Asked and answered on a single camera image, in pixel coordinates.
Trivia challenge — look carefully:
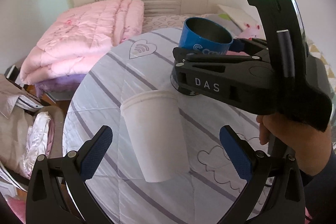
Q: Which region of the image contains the blue printed cup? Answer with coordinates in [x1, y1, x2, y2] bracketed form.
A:
[170, 16, 234, 97]

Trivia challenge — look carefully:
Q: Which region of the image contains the white paper cup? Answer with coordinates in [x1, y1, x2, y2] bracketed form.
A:
[120, 90, 190, 182]

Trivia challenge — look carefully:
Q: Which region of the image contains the right hand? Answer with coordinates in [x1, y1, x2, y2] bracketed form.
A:
[256, 113, 332, 176]

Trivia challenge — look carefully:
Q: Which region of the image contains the striped white round cushion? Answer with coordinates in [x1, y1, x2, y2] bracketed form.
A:
[63, 28, 260, 223]

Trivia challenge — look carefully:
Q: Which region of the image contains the triangle pattern pillow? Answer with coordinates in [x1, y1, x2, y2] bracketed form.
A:
[307, 39, 335, 100]

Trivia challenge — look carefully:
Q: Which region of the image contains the pink bunny plush left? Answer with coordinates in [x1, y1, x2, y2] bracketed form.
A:
[237, 23, 265, 39]

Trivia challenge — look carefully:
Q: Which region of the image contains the cream flat pillow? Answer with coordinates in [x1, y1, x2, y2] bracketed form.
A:
[217, 5, 260, 30]

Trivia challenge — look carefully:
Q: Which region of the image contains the folded pink quilt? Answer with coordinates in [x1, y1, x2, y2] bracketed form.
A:
[20, 0, 145, 85]

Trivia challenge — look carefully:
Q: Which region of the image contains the heart pattern bed sheet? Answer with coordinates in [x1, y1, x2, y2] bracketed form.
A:
[141, 13, 219, 33]

